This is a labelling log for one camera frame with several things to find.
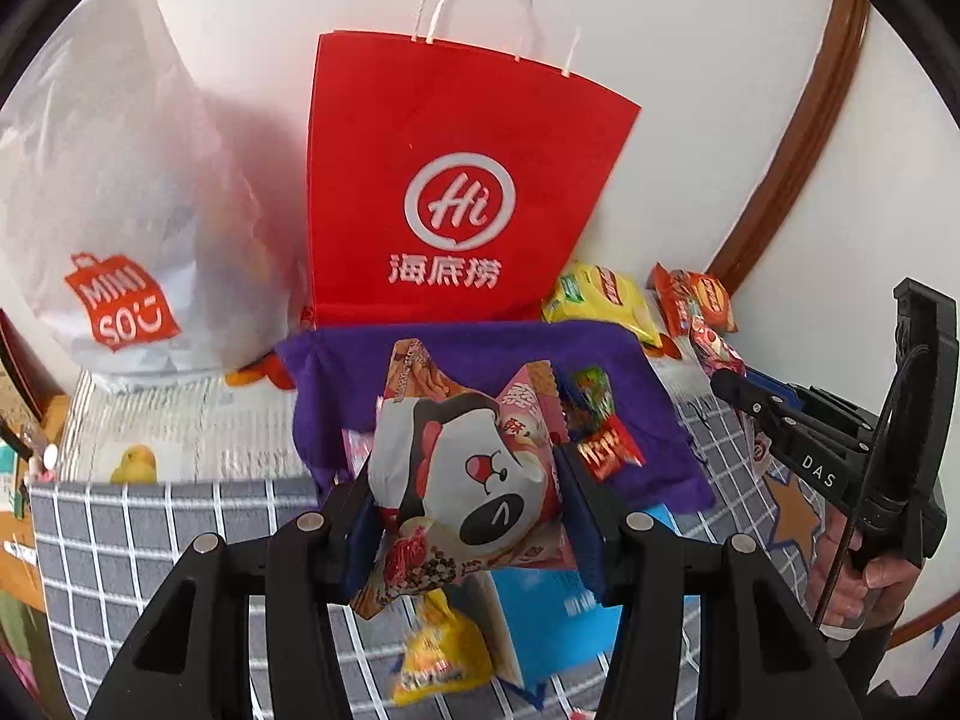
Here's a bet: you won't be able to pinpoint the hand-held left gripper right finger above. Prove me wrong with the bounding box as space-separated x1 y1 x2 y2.
553 441 863 720

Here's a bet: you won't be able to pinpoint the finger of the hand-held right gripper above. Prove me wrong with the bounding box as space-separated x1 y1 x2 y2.
709 367 788 432
739 370 802 407

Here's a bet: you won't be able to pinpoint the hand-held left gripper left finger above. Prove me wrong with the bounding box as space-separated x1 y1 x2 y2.
86 476 392 720

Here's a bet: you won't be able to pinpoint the red white snack packet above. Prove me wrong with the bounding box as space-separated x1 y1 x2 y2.
686 315 773 477

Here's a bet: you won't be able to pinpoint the blue cardboard box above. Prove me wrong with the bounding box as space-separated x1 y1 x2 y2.
480 502 677 698

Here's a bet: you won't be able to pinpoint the white cartoon snack bag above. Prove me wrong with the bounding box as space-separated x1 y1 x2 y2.
348 337 580 620

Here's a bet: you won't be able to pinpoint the person's right forearm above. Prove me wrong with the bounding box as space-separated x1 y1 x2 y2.
840 604 912 706

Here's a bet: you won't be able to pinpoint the person's right hand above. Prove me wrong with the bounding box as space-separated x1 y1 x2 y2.
806 508 925 632

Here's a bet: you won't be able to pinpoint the small red snack packet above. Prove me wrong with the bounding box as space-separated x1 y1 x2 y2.
576 420 647 486

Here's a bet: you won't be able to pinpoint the small pink candy packet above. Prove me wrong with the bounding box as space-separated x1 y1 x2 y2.
341 427 376 482

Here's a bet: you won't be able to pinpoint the purple cloth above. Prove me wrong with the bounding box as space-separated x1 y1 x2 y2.
274 319 718 517

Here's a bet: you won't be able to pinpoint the orange chips bag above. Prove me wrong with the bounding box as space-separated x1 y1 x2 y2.
647 262 740 336

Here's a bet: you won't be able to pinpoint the yellow snack packet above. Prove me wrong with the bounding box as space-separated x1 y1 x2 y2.
390 587 494 707

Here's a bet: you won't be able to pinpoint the green triangular snack packet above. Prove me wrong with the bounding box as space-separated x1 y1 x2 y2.
568 366 617 430

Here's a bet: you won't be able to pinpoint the pink zigzag-edged snack packet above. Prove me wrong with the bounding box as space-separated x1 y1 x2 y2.
495 362 572 452

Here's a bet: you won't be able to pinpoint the yellow chips bag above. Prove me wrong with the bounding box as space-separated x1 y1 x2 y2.
541 261 665 350

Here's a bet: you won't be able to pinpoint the grey checked blanket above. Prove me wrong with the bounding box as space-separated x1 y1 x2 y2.
28 382 830 720

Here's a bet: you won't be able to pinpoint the red paper bag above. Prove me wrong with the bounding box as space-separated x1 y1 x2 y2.
304 0 643 331

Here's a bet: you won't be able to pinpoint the cardboard boxes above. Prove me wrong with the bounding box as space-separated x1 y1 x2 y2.
0 307 70 481

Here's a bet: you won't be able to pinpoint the white plastic bag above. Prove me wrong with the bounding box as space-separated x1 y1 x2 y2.
0 0 310 392

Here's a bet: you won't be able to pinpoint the brown wooden door frame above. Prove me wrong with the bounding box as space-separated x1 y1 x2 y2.
707 0 872 302

